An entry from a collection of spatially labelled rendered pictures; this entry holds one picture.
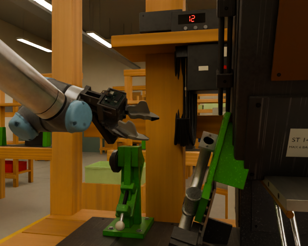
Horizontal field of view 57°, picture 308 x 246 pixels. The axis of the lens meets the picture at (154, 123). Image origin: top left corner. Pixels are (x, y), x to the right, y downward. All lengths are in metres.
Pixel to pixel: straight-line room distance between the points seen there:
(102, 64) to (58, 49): 10.75
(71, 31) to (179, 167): 0.67
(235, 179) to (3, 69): 0.52
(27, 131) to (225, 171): 0.48
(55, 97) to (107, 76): 11.15
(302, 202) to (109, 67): 11.46
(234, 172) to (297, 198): 0.20
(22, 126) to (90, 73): 11.40
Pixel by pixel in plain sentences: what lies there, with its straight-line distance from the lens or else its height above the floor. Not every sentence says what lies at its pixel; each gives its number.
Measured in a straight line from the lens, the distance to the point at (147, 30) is 1.03.
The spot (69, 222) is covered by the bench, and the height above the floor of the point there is 0.88.
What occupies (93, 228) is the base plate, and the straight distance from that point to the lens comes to 1.02.
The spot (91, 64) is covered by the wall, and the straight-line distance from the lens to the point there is 12.19.
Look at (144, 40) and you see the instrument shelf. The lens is 0.97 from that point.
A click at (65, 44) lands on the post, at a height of 1.56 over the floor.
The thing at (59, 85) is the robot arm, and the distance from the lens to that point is 0.83.
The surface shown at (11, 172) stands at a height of 0.28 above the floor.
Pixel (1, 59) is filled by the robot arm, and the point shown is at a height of 1.36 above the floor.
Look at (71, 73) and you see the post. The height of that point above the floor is 1.44.
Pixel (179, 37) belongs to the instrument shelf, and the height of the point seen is 1.52.
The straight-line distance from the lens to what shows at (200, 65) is 0.94.
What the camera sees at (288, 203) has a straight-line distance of 0.50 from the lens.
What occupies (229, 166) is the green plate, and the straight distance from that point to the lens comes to 0.67.
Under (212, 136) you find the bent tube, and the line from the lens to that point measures 0.75.
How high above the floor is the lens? 1.25
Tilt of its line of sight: level
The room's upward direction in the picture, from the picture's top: straight up
